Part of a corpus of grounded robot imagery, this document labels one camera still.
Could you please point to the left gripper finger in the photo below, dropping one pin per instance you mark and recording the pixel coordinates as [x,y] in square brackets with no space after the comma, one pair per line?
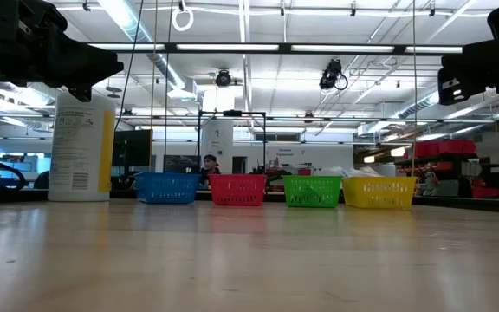
[93,67]

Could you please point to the blue white toothbrush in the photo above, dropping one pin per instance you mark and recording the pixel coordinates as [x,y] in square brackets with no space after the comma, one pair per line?
[353,172]

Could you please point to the white LED light bar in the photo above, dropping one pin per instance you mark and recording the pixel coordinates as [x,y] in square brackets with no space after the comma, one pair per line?
[228,47]
[433,49]
[342,48]
[128,47]

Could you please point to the white wipes canister yellow label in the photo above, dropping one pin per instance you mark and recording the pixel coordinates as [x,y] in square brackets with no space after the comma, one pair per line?
[80,151]

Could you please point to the large black monitor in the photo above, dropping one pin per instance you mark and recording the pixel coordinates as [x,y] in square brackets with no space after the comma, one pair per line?
[132,148]

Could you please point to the shelf with red bins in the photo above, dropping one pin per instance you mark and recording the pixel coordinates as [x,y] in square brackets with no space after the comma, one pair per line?
[444,147]

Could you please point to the small black monitor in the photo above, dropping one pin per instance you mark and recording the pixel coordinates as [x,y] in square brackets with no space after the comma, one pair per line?
[182,164]

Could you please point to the blue plastic basket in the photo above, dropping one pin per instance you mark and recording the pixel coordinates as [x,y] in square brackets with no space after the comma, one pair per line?
[167,188]

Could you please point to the person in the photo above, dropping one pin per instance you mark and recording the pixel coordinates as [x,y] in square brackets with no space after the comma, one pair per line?
[209,167]

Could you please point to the yellow plastic basket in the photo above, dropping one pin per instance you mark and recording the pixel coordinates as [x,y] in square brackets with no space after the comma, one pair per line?
[379,193]

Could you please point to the red plastic basket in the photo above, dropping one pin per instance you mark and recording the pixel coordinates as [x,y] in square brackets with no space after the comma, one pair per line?
[237,190]

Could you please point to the green plastic basket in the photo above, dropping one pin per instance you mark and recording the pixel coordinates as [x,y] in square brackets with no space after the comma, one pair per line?
[312,191]

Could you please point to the round black ceiling camera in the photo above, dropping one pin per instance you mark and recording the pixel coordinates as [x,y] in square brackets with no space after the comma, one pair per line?
[223,79]

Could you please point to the black metal stand frame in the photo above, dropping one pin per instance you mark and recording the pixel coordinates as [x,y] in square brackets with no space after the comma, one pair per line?
[232,113]

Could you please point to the black overhead camera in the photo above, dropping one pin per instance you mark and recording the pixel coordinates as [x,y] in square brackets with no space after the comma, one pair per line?
[331,76]

